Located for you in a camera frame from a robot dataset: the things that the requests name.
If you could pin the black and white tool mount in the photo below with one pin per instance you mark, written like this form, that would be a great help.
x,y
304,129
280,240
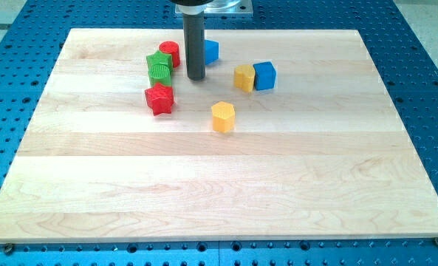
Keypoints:
x,y
191,7

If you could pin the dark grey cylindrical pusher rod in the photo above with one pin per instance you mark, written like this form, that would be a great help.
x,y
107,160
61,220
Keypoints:
x,y
194,37

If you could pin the blue triangle block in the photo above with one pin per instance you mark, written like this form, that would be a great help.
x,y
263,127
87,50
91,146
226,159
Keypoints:
x,y
211,51

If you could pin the red cylinder block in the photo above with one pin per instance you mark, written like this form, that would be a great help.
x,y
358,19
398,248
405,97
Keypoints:
x,y
171,48

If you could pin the green star block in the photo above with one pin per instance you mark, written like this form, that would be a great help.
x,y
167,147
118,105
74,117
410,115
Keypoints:
x,y
160,58

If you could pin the green cylinder block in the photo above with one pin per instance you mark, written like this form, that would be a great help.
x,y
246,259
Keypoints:
x,y
159,73

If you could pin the yellow heart block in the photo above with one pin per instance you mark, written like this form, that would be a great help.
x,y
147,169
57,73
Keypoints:
x,y
244,77

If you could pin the red star block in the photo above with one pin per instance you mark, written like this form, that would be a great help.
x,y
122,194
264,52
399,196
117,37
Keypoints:
x,y
160,99

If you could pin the blue cube block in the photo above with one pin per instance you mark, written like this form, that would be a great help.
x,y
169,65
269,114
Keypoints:
x,y
265,75

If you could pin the yellow hexagon block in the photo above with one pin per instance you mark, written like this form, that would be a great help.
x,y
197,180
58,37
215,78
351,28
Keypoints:
x,y
223,117

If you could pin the wooden board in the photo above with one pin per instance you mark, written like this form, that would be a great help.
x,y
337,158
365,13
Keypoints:
x,y
322,155

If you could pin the left board clamp screw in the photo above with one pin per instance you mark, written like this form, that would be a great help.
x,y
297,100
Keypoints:
x,y
8,249

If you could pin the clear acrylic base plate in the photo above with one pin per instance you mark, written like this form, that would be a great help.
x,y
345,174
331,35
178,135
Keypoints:
x,y
227,8

